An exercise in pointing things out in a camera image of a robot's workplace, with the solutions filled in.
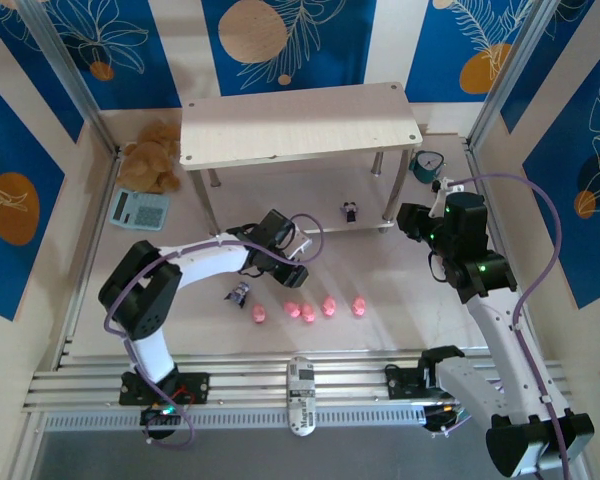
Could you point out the pink plastic pig toy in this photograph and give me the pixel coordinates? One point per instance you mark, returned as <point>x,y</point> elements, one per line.
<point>359,305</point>
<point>308,313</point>
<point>259,314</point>
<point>328,306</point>
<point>292,308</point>

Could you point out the black horned lavender figurine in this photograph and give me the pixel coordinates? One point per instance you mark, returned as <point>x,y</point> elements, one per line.
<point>238,292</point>

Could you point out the round-eared black dress figurine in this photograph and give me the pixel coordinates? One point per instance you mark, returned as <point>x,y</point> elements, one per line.
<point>350,212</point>

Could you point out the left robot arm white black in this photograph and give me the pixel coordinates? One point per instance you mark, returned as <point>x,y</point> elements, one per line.
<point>145,295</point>

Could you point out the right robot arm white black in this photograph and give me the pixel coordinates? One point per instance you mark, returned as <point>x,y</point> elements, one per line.
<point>500,320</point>

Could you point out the white two-tier shelf chrome legs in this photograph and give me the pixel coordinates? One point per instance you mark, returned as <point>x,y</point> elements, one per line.
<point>300,125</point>

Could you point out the teal alarm clock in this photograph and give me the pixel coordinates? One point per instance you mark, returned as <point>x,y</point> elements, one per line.
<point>425,167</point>

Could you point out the newspaper print pencil case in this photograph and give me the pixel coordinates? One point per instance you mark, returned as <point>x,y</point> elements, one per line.
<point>301,395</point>

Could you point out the light blue calculator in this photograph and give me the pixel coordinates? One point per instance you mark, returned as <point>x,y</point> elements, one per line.
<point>145,215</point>

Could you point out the brown plush toy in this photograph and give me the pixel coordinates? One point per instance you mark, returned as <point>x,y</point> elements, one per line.
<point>145,160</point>

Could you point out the aluminium rail frame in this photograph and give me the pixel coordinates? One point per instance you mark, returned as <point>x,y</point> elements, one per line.
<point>250,380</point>

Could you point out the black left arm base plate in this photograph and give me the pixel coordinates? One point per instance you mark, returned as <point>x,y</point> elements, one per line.
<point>195,385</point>

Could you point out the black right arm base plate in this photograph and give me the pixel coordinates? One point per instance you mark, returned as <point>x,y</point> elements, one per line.
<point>402,385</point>

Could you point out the aluminium corner post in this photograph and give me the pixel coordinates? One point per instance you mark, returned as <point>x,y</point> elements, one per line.
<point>65,60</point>
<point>505,70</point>

